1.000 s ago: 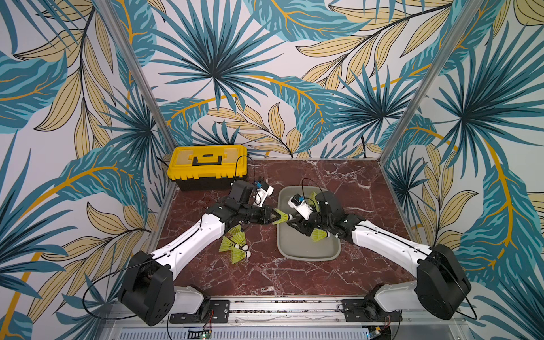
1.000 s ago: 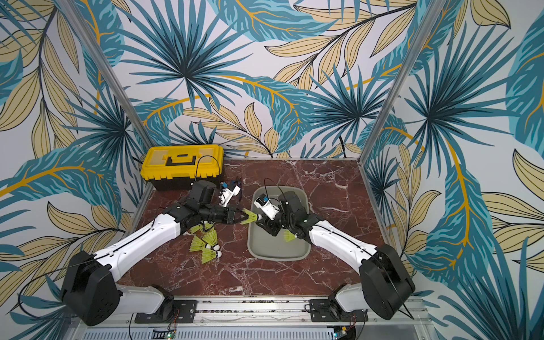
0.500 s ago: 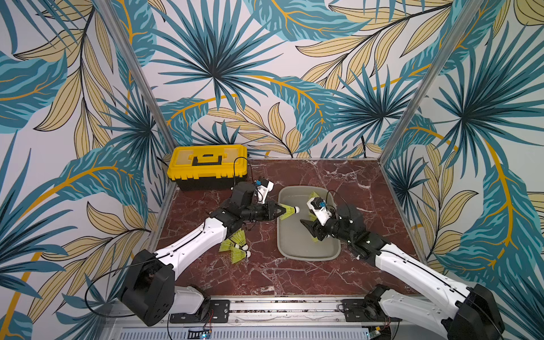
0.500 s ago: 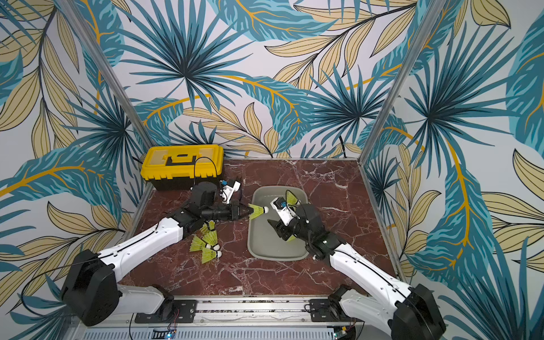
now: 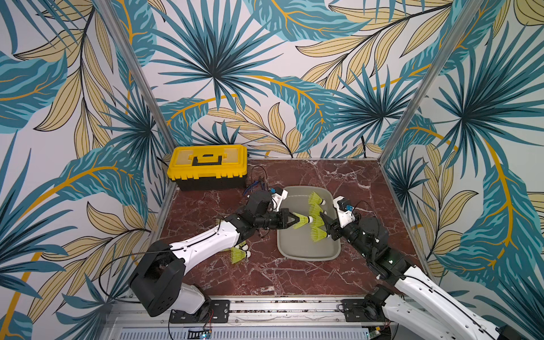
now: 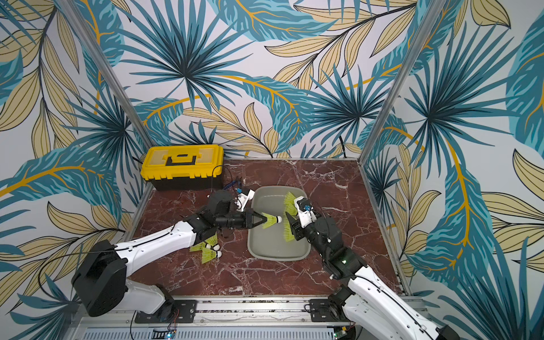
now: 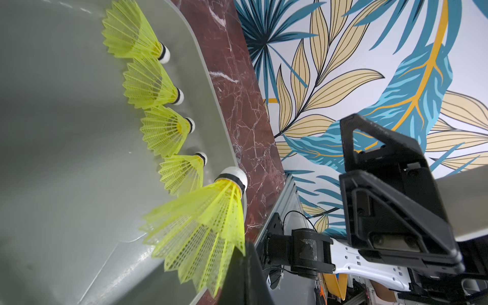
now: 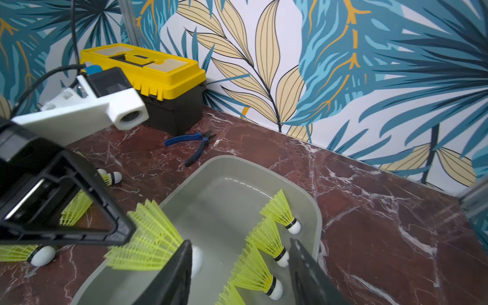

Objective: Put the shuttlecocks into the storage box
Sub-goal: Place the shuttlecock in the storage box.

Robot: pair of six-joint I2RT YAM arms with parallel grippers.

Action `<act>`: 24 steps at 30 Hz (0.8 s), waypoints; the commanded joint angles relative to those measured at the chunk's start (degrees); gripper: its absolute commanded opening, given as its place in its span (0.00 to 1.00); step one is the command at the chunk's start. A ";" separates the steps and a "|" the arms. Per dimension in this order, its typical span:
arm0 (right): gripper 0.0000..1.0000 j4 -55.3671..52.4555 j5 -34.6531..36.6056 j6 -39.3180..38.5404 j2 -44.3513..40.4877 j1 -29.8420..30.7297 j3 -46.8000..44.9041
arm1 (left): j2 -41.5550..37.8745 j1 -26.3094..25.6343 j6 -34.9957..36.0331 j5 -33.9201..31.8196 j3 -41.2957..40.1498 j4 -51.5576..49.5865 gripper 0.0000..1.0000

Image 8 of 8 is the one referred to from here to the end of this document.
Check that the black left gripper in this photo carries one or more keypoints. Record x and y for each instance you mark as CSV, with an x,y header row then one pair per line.
x,y
38,179

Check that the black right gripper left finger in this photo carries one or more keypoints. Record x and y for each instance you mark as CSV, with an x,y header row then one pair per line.
x,y
172,284

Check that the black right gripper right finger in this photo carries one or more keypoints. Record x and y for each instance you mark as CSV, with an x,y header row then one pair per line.
x,y
309,282

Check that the yellow shuttlecock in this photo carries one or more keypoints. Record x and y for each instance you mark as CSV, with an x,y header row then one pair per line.
x,y
34,254
111,178
265,237
153,243
230,296
75,209
251,272
279,210

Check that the grey-green plastic storage tray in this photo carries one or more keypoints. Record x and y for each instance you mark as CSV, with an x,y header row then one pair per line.
x,y
216,208

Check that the yellow black toolbox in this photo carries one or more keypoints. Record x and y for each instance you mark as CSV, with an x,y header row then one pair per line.
x,y
171,87

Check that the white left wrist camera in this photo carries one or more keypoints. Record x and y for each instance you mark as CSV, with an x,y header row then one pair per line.
x,y
110,100

